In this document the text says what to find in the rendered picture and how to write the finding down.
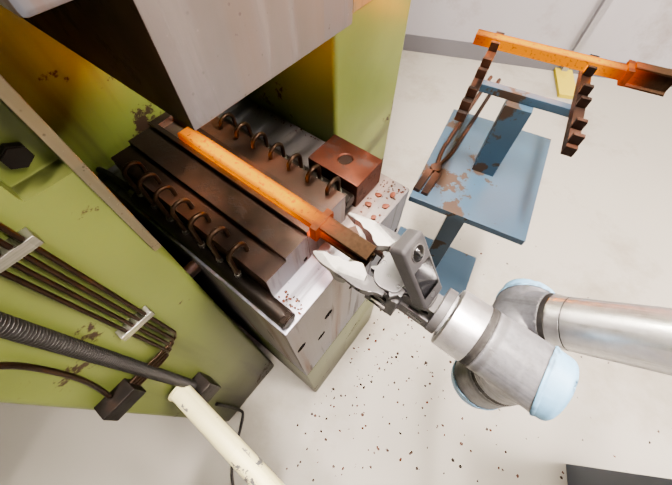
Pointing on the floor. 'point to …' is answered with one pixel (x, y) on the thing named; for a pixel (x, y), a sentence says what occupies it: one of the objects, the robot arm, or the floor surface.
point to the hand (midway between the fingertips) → (335, 233)
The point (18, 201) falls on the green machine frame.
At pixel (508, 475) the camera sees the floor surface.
